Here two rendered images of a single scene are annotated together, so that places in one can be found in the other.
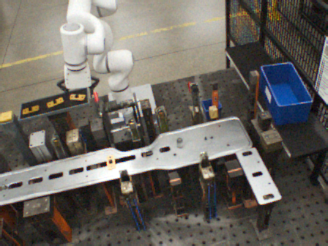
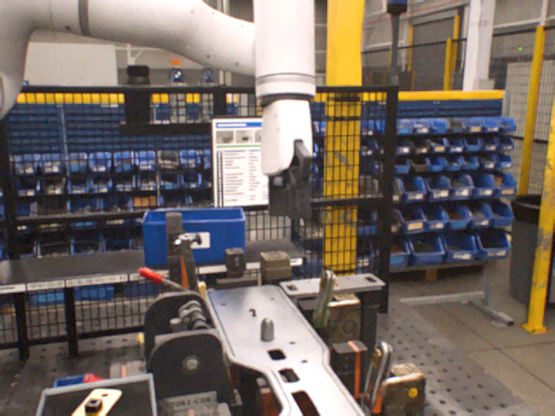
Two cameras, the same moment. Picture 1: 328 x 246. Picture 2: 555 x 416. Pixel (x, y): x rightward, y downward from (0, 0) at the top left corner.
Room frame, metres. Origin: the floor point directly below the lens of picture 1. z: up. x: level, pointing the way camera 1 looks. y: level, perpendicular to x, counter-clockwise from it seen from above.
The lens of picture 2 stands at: (1.27, 1.05, 1.56)
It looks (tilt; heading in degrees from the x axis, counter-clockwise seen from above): 13 degrees down; 258
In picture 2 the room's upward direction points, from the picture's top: straight up
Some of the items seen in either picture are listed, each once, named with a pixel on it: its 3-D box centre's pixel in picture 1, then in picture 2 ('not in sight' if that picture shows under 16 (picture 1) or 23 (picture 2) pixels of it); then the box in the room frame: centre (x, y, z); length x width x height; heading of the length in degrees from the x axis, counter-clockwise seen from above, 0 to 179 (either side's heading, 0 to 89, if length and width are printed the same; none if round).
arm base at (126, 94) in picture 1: (122, 97); not in sight; (1.63, 0.20, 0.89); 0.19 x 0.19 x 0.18
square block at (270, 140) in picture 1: (267, 160); (275, 311); (0.96, -0.48, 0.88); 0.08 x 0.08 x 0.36; 4
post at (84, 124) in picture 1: (94, 147); not in sight; (1.25, 0.38, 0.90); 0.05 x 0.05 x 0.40; 4
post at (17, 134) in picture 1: (24, 146); not in sight; (1.34, 0.78, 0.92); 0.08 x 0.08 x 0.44; 4
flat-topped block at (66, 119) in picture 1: (68, 134); not in sight; (1.36, 0.52, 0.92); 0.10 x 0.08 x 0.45; 94
